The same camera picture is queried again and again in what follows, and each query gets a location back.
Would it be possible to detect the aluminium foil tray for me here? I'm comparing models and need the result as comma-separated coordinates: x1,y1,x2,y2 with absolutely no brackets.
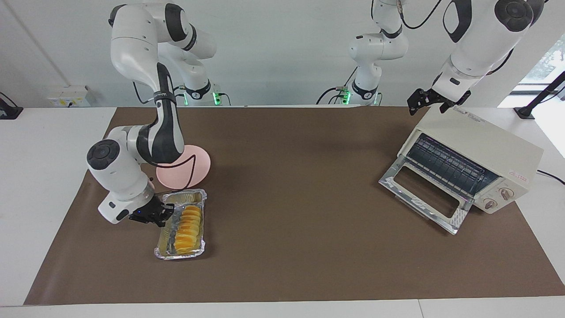
154,188,208,261

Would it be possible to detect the yellow braided bread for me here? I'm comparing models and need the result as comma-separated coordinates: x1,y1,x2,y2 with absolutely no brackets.
173,204,203,254

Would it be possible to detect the white toaster oven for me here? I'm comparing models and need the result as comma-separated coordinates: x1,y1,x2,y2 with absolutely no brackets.
397,104,545,215

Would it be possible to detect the glass oven door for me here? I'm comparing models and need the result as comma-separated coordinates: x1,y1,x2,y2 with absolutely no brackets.
378,155,474,235

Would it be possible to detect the pink round plate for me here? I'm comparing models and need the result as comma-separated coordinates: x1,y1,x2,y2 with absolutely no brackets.
155,144,211,190

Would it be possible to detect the brown table mat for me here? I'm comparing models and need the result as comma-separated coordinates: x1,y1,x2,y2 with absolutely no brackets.
23,106,565,306

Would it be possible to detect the black table clamp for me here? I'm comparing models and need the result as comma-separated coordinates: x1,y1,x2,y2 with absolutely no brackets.
0,91,24,120

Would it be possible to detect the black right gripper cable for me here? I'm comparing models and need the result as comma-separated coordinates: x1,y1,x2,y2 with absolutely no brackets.
132,81,198,191

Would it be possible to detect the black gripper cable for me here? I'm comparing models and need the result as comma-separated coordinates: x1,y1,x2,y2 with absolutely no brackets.
132,81,198,191
396,0,443,30

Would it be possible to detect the metal oven wire rack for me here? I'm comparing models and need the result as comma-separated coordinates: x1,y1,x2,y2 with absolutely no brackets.
405,134,500,198

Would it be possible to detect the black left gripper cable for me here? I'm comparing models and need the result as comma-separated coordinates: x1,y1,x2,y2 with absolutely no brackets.
396,0,443,30

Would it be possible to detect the black left arm base cable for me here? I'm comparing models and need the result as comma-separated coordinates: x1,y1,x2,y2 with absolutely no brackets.
315,66,356,106

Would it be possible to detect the black camera stand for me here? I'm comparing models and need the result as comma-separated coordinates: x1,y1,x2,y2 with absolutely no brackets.
514,71,565,120

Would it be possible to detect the black oven power cable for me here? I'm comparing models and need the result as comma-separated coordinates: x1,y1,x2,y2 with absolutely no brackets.
536,170,565,186

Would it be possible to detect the white wall power socket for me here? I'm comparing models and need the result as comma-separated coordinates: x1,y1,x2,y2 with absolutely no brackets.
46,86,91,108

